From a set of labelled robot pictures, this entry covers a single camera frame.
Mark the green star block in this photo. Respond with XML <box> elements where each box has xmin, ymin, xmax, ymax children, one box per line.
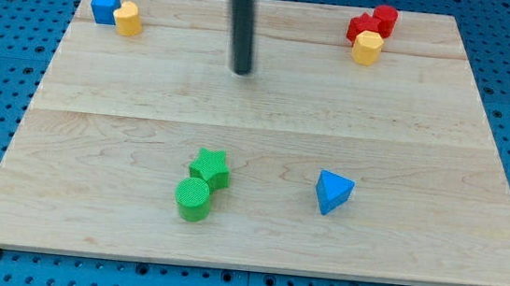
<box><xmin>189</xmin><ymin>148</ymin><xmax>230</xmax><ymax>193</ymax></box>

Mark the red star block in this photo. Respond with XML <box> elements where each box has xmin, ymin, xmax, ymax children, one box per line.
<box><xmin>346</xmin><ymin>13</ymin><xmax>380</xmax><ymax>43</ymax></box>

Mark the green cylinder block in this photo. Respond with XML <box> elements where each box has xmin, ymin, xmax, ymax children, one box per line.
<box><xmin>175</xmin><ymin>177</ymin><xmax>212</xmax><ymax>222</ymax></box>

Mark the blue triangle block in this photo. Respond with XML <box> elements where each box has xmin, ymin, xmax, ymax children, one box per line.
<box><xmin>315</xmin><ymin>169</ymin><xmax>355</xmax><ymax>216</ymax></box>

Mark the light wooden board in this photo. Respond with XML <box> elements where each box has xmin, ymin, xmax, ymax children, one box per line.
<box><xmin>0</xmin><ymin>0</ymin><xmax>510</xmax><ymax>286</ymax></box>

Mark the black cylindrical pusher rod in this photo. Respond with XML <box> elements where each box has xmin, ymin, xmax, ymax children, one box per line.
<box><xmin>231</xmin><ymin>0</ymin><xmax>255</xmax><ymax>76</ymax></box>

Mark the yellow hexagon block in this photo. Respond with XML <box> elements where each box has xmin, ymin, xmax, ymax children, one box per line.
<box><xmin>351</xmin><ymin>31</ymin><xmax>384</xmax><ymax>65</ymax></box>

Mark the yellow heart block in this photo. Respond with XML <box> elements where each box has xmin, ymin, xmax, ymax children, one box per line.
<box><xmin>113</xmin><ymin>1</ymin><xmax>143</xmax><ymax>36</ymax></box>

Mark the red cylinder block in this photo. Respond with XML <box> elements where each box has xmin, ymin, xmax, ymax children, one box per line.
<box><xmin>374</xmin><ymin>4</ymin><xmax>399</xmax><ymax>38</ymax></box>

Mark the blue cube block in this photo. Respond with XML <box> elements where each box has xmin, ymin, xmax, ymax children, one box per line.
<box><xmin>90</xmin><ymin>0</ymin><xmax>121</xmax><ymax>25</ymax></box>

